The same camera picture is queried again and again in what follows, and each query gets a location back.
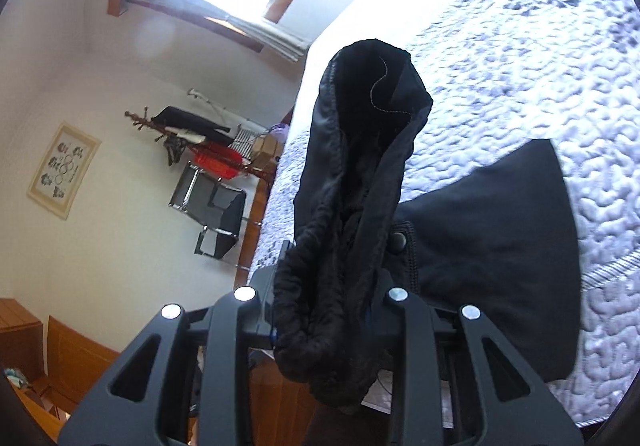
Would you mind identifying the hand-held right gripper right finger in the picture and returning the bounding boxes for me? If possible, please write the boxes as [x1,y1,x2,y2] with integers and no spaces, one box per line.
[370,271,586,446]

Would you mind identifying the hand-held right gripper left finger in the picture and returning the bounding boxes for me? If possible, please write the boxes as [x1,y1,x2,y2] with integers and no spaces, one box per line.
[59,240,297,446]

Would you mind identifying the black quilted pants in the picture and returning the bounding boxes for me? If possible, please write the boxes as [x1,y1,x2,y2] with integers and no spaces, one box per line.
[272,40,586,414]

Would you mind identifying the wooden coat rack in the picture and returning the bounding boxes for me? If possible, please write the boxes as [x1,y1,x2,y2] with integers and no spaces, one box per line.
[125,106,278,177]

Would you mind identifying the red hanging garment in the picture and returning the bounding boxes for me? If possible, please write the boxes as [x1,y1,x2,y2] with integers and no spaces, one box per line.
[192,143,246,179]

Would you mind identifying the cardboard boxes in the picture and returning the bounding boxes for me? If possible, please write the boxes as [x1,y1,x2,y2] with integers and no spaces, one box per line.
[250,132,283,167]

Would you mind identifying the black hanging garment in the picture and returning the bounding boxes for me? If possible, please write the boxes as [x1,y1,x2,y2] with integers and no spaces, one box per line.
[152,106,233,137]

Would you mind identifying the wooden cabinet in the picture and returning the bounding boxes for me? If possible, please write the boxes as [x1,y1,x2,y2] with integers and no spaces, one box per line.
[0,297,121,446]

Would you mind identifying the grey pleated curtain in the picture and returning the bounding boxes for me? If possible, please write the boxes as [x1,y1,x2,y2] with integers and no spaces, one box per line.
[122,0,313,62]

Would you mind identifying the bed with quilted lilac cover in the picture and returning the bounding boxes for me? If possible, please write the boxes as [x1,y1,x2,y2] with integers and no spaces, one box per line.
[250,0,636,432]

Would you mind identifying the black chrome frame chair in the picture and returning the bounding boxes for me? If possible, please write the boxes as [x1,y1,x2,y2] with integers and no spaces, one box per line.
[169,161,248,261]

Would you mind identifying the framed wall poster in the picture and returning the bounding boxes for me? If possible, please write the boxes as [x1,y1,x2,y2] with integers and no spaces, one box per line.
[26,122,102,221]

